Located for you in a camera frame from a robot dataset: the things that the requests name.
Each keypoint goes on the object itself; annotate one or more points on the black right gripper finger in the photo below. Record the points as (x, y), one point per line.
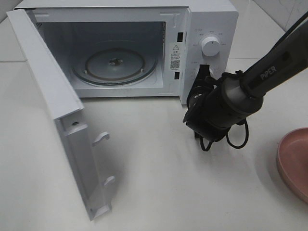
(203, 74)

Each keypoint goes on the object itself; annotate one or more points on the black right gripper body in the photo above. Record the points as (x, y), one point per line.
(207, 115)

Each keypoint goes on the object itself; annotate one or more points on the pink round plate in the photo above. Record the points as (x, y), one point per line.
(292, 162)

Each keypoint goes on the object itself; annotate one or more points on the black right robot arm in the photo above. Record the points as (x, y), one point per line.
(288, 57)

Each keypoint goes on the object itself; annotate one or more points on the white lower microwave knob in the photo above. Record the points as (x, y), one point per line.
(213, 71)

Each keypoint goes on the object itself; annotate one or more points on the white microwave knob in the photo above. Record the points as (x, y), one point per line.
(213, 71)
(210, 45)

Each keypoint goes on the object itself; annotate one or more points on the white upper microwave knob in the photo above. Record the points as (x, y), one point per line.
(210, 45)

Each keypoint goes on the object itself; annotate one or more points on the glass microwave turntable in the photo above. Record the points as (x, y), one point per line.
(114, 62)

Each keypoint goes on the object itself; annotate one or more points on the white microwave oven body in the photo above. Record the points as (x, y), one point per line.
(175, 28)

